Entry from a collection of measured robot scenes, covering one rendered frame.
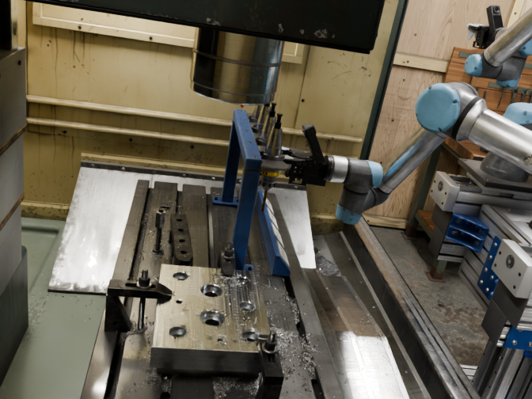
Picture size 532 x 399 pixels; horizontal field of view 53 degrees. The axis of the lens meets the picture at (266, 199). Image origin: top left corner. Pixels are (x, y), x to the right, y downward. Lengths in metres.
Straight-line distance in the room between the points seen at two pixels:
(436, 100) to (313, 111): 0.81
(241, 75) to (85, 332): 0.99
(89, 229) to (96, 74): 0.56
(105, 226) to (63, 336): 0.47
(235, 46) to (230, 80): 0.06
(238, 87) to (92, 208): 1.19
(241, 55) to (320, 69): 1.17
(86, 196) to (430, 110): 1.25
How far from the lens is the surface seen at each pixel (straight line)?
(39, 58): 2.08
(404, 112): 3.91
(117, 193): 2.05
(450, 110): 1.35
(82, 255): 1.88
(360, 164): 1.52
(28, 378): 1.53
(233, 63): 0.90
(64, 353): 1.59
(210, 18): 0.85
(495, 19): 2.25
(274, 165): 1.30
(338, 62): 2.07
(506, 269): 1.47
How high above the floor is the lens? 1.64
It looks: 23 degrees down
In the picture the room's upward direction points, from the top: 10 degrees clockwise
